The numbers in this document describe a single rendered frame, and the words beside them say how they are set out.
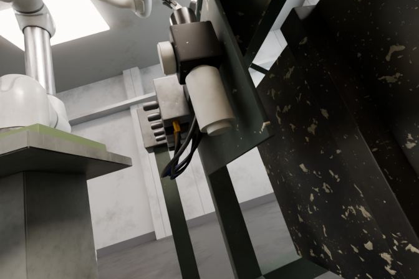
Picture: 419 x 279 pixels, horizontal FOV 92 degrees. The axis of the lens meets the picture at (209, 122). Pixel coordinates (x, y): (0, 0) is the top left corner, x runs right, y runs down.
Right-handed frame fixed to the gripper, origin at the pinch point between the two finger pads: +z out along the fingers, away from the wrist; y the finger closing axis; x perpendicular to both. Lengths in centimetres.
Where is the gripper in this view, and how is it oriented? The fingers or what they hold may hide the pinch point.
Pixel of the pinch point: (176, 6)
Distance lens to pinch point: 120.4
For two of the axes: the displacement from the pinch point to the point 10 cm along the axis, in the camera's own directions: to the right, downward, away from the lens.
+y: 0.9, 2.6, 9.6
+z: 6.7, 6.9, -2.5
